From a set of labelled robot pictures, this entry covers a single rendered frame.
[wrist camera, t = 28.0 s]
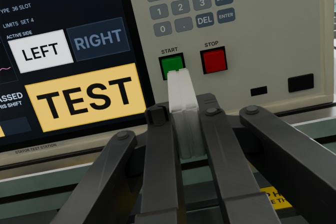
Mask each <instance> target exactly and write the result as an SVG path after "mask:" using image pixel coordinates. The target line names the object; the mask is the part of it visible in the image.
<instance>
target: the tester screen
mask: <svg viewBox="0 0 336 224"><path fill-rule="evenodd" d="M119 17H122V20H123V24H124V28H125V32H126V36H127V40H128V44H129V48H130V50H129V51H124V52H119V53H115V54H110V55H105V56H100V57H95V58H91V59H86V60H81V61H76V62H71V63H67V64H62V65H57V66H52V67H48V68H43V69H38V70H33V71H28V72H24V73H21V72H20V70H19V67H18V65H17V62H16V60H15V57H14V55H13V52H12V50H11V47H10V45H9V43H8V41H12V40H17V39H22V38H26V37H31V36H36V35H40V34H45V33H49V32H54V31H59V30H63V29H68V28H73V27H77V26H82V25H87V24H91V23H96V22H101V21H105V20H110V19H114V18H119ZM133 63H135V67H136V71H137V75H138V79H139V83H140V87H141V91H142V95H143V99H144V103H145V107H146V109H147V108H148V104H147V100H146V96H145V92H144V88H143V84H142V80H141V77H140V73H139V69H138V65H137V61H136V57H135V53H134V49H133V45H132V41H131V37H130V33H129V29H128V25H127V21H126V17H125V13H124V9H123V5H122V1H121V0H0V122H1V121H6V120H11V119H16V118H21V117H26V118H27V121H28V123H29V125H30V128H31V130H32V131H27V132H22V133H17V134H12V135H7V136H2V137H0V146H3V145H8V144H13V143H18V142H23V141H28V140H33V139H38V138H44V137H49V136H54V135H59V134H64V133H69V132H74V131H79V130H84V129H89V128H94V127H99V126H104V125H110V124H115V123H120V122H125V121H130V120H135V119H140V118H145V117H146V116H145V113H144V112H142V113H137V114H132V115H127V116H122V117H117V118H112V119H107V120H102V121H97V122H92V123H87V124H82V125H77V126H71V127H66V128H61V129H56V130H51V131H46V132H43V129H42V127H41V124H40V122H39V119H38V117H37V114H36V112H35V110H34V107H33V105H32V102H31V100H30V97H29V95H28V92H27V90H26V87H25V86H26V85H31V84H36V83H41V82H46V81H50V80H55V79H60V78H65V77H70V76H75V75H79V74H84V73H89V72H94V71H99V70H104V69H108V68H113V67H118V66H123V65H128V64H133Z"/></svg>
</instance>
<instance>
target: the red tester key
mask: <svg viewBox="0 0 336 224"><path fill-rule="evenodd" d="M203 59H204V65H205V70H206V72H207V73H211V72H216V71H221V70H225V69H226V64H225V56H224V51H223V50H222V49H219V50H214V51H209V52H204V53H203Z"/></svg>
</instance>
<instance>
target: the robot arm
mask: <svg viewBox="0 0 336 224"><path fill-rule="evenodd" d="M167 83H168V99H169V101H167V102H162V103H156V104H155V105H153V106H150V107H148V108H147V109H146V110H145V111H144V114H145V118H146V122H147V131H145V132H144V133H141V134H139V135H136V134H135V132H134V131H132V130H125V131H124V130H123V131H120V132H118V133H116V134H115V135H113V136H112V137H111V139H110V140H109V141H108V143H107V144H106V146H105V147H104V148H103V150H102V151H101V153H100V154H99V155H98V157H97V158H96V159H95V161H94V162H93V164H92V165H91V166H90V168H89V169H88V171H87V172H86V173H85V175H84V176H83V178H82V179H81V180H80V182H79V183H78V185H77V186H76V187H75V189H74V190H73V192H72V193H71V194H70V196H69V197H68V199H67V200H66V201H65V203H64V204H63V205H62V207H61V208H60V210H59V211H58V212H57V214H56V215H55V217H54V218H53V219H52V221H51V222H50V224H126V223H127V221H128V218H129V216H130V214H131V211H132V209H133V207H134V204H135V202H136V200H137V197H138V195H139V193H140V190H141V188H142V197H141V209H140V213H138V214H136V215H135V219H134V224H188V223H187V214H186V205H185V196H184V187H183V178H182V169H181V161H180V159H182V160H186V159H191V158H192V157H193V156H195V157H196V158H197V157H203V156H206V155H205V154H207V159H208V165H209V168H210V170H211V174H212V178H213V182H214V186H215V190H216V194H217V199H218V203H219V207H220V211H221V215H222V219H223V223H224V224H282V223H281V221H280V219H279V217H278V215H277V213H276V211H275V209H274V207H273V205H272V203H271V200H270V198H269V196H268V195H267V193H266V192H265V191H262V192H261V190H260V188H259V186H258V183H257V181H256V179H255V177H254V175H253V172H252V170H251V168H250V166H249V164H248V161H249V162H250V163H251V164H252V165H253V166H254V167H255V168H256V169H257V170H258V171H259V172H260V173H261V174H262V176H263V177H264V178H265V179H266V180H267V181H268V182H269V183H270V184H271V185H272V186H273V187H274V188H275V189H276V190H277V191H278V192H279V193H280V194H281V195H282V196H283V197H284V198H285V199H286V200H287V201H288V202H289V203H290V204H291V205H292V206H293V208H294V209H295V210H296V211H297V212H298V213H299V214H300V215H301V216H302V217H303V218H304V219H305V220H306V221H307V222H308V223H309V224H336V154H335V153H334V152H332V151H330V150H329V149H327V148H326V147H324V146H323V145H321V144H320V143H318V142H316V141H315V140H313V139H312V138H310V137H309V136H307V135H306V134H304V133H303V132H301V131H299V130H298V129H296V128H295V127H293V126H292V125H290V124H289V123H287V122H285V121H284V120H282V119H281V118H279V117H278V116H276V115H275V114H273V113H271V112H270V111H268V110H267V109H265V108H264V107H261V106H257V105H249V106H246V107H244V108H242V109H241V110H240V111H239V115H228V114H226V113H225V111H224V110H223V109H222V108H220V106H219V104H218V102H217V99H216V97H215V95H214V94H212V93H204V94H199V95H195V92H194V88H193V85H192V81H191V78H190V74H189V71H188V69H186V68H182V69H179V71H176V70H172V71H169V72H168V73H167ZM247 160H248V161H247Z"/></svg>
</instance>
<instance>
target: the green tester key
mask: <svg viewBox="0 0 336 224"><path fill-rule="evenodd" d="M161 62H162V67H163V71H164V76H165V79H168V75H167V73H169V71H174V70H176V71H179V69H183V63H182V58H181V56H180V55H179V56H174V57H170V58H165V59H162V60H161Z"/></svg>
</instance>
